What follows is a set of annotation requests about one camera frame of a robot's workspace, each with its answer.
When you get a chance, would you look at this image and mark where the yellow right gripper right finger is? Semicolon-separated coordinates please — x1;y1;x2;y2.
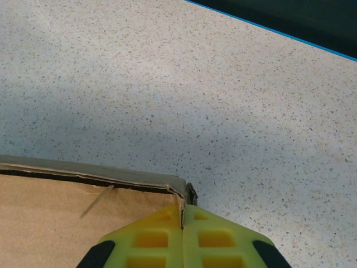
183;204;291;268

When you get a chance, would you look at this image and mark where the brown cardboard paper box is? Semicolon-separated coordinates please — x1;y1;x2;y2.
0;155;199;268

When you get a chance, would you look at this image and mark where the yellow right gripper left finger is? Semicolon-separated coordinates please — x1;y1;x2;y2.
76;204;184;268

